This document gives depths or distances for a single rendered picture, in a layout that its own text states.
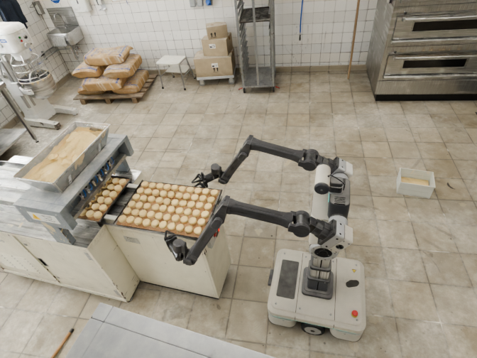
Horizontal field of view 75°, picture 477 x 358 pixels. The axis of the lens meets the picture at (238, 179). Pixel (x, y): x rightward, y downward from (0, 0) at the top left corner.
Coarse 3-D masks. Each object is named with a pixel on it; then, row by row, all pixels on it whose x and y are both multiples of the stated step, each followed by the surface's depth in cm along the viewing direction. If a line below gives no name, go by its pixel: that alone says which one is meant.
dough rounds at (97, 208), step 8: (112, 184) 219; (120, 184) 220; (104, 192) 213; (112, 192) 213; (96, 200) 210; (104, 200) 208; (112, 200) 210; (88, 208) 206; (96, 208) 204; (104, 208) 203; (80, 216) 202; (88, 216) 200; (96, 216) 198
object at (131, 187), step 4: (0, 168) 250; (4, 168) 249; (8, 168) 249; (12, 168) 248; (16, 168) 248; (0, 172) 254; (4, 172) 252; (8, 172) 250; (12, 172) 248; (16, 172) 247; (128, 184) 221; (132, 184) 220; (128, 188) 221; (132, 188) 219; (220, 196) 203; (220, 200) 202
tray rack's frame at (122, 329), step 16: (96, 320) 56; (112, 320) 56; (128, 320) 55; (144, 320) 55; (80, 336) 54; (96, 336) 54; (112, 336) 54; (128, 336) 53; (144, 336) 53; (160, 336) 53; (176, 336) 52; (192, 336) 52; (80, 352) 52; (96, 352) 52; (112, 352) 52; (128, 352) 51; (144, 352) 51; (160, 352) 51; (176, 352) 51; (192, 352) 50; (208, 352) 50; (224, 352) 50; (240, 352) 50; (256, 352) 49
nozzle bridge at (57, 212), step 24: (120, 144) 210; (96, 168) 192; (120, 168) 239; (48, 192) 180; (72, 192) 178; (96, 192) 198; (24, 216) 182; (48, 216) 174; (72, 216) 183; (72, 240) 193
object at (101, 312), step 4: (100, 304) 58; (104, 304) 58; (96, 308) 58; (100, 308) 57; (104, 308) 57; (108, 308) 57; (96, 312) 57; (100, 312) 57; (104, 312) 57; (108, 312) 57; (92, 316) 57; (96, 316) 56; (100, 316) 56; (104, 316) 56; (100, 320) 56; (104, 320) 56
